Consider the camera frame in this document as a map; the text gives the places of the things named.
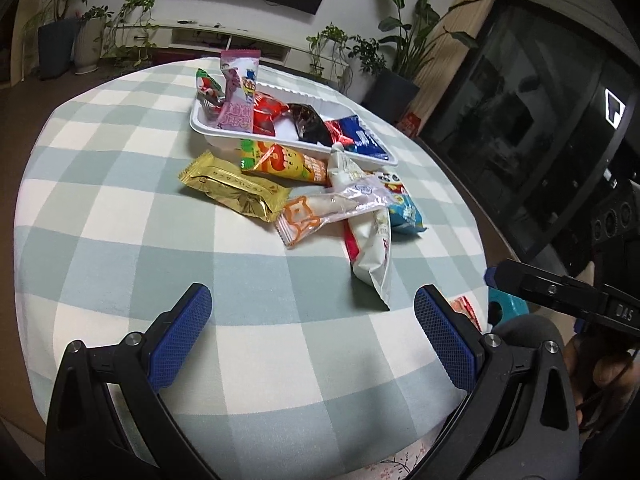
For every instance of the trailing plant on stand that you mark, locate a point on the trailing plant on stand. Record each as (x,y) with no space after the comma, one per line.
(327,35)

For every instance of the beige curtain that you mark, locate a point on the beige curtain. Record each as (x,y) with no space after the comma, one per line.
(465,15)

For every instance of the small red white snack packet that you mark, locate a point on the small red white snack packet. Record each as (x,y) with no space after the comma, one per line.
(462,307)

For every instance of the white plastic tray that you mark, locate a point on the white plastic tray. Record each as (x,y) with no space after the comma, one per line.
(287,132)

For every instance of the gold snack packet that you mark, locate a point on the gold snack packet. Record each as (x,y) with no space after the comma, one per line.
(230,190)

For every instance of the green snack packet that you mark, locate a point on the green snack packet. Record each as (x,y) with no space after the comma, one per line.
(207,87)

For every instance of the dark blue cake packet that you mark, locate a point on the dark blue cake packet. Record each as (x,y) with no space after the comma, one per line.
(362,140)

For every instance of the small plant grey patterned pot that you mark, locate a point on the small plant grey patterned pot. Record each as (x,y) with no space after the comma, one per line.
(89,45)

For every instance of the light blue cartoon snack packet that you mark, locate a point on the light blue cartoon snack packet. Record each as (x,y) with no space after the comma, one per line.
(407,210)

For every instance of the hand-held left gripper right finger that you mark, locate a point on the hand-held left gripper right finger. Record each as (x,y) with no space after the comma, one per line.
(445,340)

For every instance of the green white checkered tablecloth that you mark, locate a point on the green white checkered tablecloth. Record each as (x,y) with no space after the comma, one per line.
(150,260)

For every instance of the orange cartoon snack packet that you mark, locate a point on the orange cartoon snack packet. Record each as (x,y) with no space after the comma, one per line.
(285,160)

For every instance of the floral under cloth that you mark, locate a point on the floral under cloth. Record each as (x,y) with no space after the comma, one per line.
(390,460)

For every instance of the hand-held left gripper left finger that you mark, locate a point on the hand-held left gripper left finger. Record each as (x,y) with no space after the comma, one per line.
(182,335)

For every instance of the person's right hand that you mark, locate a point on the person's right hand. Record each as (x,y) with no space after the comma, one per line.
(610,367)

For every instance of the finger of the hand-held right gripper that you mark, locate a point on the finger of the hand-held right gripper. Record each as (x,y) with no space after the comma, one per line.
(550,290)

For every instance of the teal plastic stool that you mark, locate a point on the teal plastic stool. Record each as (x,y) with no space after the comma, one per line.
(505,305)

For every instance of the red box on floor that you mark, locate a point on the red box on floor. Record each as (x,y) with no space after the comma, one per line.
(411,124)

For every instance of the red snack bag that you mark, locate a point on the red snack bag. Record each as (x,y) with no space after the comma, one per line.
(265,115)

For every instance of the small brown red snack packet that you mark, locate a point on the small brown red snack packet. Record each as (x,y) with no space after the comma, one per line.
(336,132)

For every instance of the tall tree plant dark pot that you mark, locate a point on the tall tree plant dark pot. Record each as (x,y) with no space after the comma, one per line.
(55,47)

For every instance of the white television console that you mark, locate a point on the white television console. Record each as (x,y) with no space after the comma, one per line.
(210,35)

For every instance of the clear orange white snack packet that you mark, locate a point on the clear orange white snack packet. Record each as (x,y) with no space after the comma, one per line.
(320,210)

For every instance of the trailing vine plant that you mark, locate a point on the trailing vine plant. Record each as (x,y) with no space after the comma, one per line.
(137,2)

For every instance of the large-leaf plant dark pot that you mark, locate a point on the large-leaf plant dark pot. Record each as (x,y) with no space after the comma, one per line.
(392,90)

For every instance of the glass sliding door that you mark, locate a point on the glass sliding door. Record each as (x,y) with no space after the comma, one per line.
(525,110)

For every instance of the pink snack packet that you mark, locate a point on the pink snack packet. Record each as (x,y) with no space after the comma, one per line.
(237,100)

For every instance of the black snack packet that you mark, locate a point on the black snack packet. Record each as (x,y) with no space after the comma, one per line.
(310,122)

